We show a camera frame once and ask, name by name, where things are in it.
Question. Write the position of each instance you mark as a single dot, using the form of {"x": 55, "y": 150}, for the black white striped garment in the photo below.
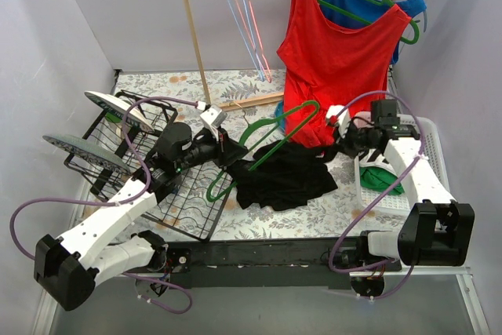
{"x": 372, "y": 157}

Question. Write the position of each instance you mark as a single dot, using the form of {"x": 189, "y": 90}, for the green garment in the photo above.
{"x": 375, "y": 178}

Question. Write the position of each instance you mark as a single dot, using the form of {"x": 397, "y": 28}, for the pink wire hanger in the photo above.
{"x": 249, "y": 30}

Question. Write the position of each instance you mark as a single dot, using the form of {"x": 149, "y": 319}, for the white plastic basket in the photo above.
{"x": 399, "y": 204}

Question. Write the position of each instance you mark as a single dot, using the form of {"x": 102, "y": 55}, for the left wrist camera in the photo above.
{"x": 212, "y": 118}

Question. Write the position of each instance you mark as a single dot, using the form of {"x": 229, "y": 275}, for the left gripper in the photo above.
{"x": 224, "y": 147}

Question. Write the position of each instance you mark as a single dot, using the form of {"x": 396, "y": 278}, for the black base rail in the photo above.
{"x": 254, "y": 263}

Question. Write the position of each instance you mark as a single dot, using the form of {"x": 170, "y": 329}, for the blue tank top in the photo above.
{"x": 369, "y": 12}

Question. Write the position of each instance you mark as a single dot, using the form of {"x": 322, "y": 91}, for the grey patterned plate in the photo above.
{"x": 91, "y": 153}

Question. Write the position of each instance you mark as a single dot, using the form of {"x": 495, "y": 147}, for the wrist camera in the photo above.
{"x": 339, "y": 120}
{"x": 212, "y": 118}

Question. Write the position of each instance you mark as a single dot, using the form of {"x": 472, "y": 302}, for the black tank top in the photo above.
{"x": 289, "y": 178}

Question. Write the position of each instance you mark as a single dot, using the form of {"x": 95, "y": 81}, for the teal dish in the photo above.
{"x": 278, "y": 113}

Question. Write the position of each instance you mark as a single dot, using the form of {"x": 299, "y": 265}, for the black wire dish rack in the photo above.
{"x": 134, "y": 130}

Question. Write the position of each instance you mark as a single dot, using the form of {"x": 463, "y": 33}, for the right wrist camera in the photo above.
{"x": 339, "y": 120}

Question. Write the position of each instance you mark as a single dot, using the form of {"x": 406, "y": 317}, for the wooden clothes rack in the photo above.
{"x": 204, "y": 56}

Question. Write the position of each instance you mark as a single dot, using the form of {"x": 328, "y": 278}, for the white green rimmed plate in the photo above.
{"x": 118, "y": 108}

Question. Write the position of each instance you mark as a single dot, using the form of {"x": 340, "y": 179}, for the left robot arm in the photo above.
{"x": 72, "y": 265}

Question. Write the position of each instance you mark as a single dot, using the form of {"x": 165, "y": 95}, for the red tank top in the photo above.
{"x": 327, "y": 64}

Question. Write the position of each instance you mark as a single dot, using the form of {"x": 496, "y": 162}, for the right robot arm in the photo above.
{"x": 438, "y": 228}

